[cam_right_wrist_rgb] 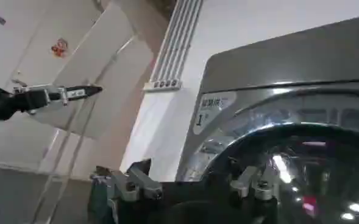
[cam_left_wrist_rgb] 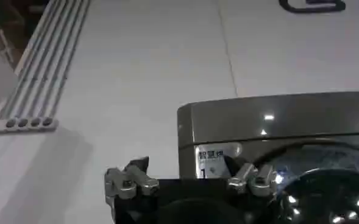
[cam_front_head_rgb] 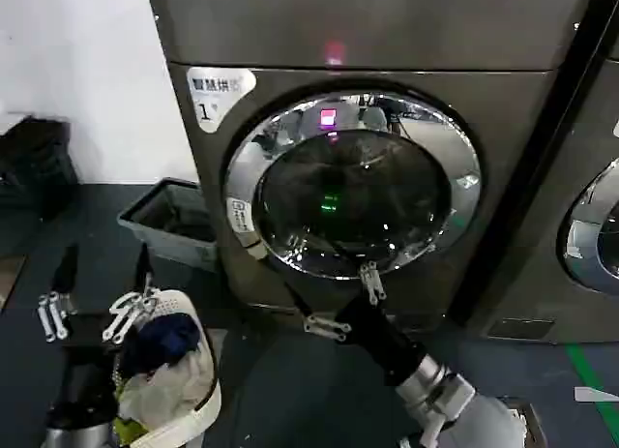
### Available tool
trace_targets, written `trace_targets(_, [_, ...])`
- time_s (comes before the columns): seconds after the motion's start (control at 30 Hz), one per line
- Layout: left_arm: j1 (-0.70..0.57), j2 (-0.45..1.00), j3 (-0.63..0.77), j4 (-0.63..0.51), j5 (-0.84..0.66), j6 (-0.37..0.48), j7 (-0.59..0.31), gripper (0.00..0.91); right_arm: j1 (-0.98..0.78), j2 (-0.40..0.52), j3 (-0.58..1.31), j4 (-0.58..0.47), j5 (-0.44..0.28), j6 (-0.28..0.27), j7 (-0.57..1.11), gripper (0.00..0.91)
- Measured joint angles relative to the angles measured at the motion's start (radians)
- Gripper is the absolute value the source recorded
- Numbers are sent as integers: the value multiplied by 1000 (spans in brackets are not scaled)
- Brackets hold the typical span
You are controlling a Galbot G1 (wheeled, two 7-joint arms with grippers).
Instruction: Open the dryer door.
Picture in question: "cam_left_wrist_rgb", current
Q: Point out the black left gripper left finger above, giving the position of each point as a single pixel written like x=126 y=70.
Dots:
x=127 y=182

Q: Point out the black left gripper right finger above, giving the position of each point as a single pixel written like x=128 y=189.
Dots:
x=258 y=179

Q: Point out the white label sticker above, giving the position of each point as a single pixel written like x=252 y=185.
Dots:
x=211 y=159

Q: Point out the grey dryer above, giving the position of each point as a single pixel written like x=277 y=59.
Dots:
x=258 y=121

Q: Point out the round glass dryer door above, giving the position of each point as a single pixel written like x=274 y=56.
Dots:
x=325 y=182

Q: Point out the brown wooden furniture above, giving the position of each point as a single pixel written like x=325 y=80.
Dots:
x=11 y=24

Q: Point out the white ribbed rail fixture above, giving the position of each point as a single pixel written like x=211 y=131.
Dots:
x=36 y=76

